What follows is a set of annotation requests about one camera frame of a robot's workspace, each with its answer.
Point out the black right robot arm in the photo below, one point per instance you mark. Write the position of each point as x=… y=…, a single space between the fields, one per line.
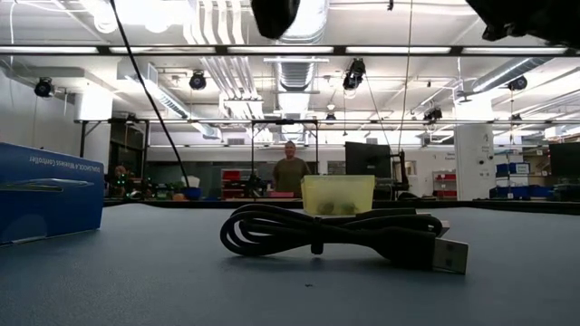
x=544 y=18

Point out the black ceiling spotlight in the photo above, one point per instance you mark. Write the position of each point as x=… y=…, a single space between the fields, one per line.
x=517 y=83
x=353 y=74
x=44 y=87
x=432 y=113
x=197 y=81

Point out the person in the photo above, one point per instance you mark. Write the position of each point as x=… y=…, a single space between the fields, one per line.
x=120 y=174
x=290 y=174

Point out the red storage bins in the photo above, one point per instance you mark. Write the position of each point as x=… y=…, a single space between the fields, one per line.
x=231 y=175

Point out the black computer monitor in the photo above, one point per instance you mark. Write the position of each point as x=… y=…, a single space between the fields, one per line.
x=565 y=159
x=368 y=159

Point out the pink tray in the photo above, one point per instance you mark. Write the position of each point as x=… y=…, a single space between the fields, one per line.
x=282 y=194

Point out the yellow translucent plastic bin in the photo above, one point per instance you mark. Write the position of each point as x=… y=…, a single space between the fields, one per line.
x=337 y=188

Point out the white container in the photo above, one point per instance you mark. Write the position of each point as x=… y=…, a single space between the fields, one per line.
x=192 y=181

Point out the blue tub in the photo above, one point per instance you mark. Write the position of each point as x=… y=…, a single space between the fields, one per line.
x=193 y=194

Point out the red bin shelf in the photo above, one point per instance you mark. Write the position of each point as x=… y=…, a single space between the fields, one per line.
x=445 y=183

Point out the white column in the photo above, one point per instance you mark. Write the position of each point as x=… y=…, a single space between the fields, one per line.
x=473 y=163

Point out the blue storage bins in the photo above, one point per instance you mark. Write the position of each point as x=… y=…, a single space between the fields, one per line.
x=513 y=168

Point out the silver round ceiling duct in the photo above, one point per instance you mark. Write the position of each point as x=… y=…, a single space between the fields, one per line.
x=312 y=22

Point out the black overhead frame bar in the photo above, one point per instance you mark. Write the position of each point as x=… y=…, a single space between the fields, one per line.
x=337 y=50

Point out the black metal frame stand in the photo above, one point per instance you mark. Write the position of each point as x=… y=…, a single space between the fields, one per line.
x=83 y=136
x=253 y=154

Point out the white ceiling air duct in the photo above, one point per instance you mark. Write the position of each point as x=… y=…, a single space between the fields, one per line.
x=151 y=88

